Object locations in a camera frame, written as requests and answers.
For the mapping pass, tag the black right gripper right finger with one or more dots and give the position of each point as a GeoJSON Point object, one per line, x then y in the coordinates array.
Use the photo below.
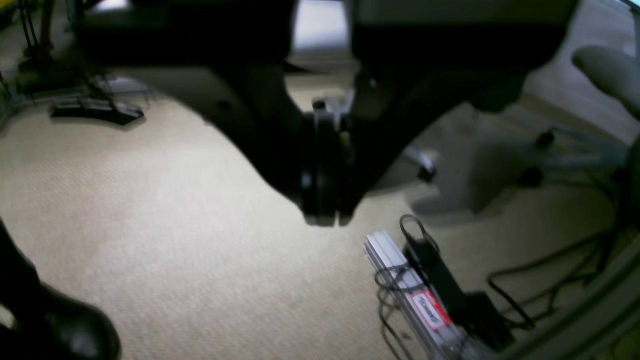
{"type": "Point", "coordinates": [419, 59]}

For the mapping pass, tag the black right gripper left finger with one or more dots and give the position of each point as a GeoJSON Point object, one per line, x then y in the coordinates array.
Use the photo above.
{"type": "Point", "coordinates": [224, 60]}

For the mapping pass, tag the black stand foot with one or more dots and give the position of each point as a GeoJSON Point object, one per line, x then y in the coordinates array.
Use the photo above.
{"type": "Point", "coordinates": [109, 111]}

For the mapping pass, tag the office chair base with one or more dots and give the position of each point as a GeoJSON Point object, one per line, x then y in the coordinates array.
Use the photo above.
{"type": "Point", "coordinates": [469, 175]}

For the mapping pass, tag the black power adapter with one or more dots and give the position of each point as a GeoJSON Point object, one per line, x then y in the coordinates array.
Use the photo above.
{"type": "Point", "coordinates": [473, 311]}

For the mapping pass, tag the black shoe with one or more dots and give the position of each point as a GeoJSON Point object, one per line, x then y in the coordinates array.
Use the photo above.
{"type": "Point", "coordinates": [48, 324]}

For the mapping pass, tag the aluminium frame rail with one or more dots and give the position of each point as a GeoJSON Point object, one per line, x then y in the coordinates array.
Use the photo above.
{"type": "Point", "coordinates": [420, 305]}

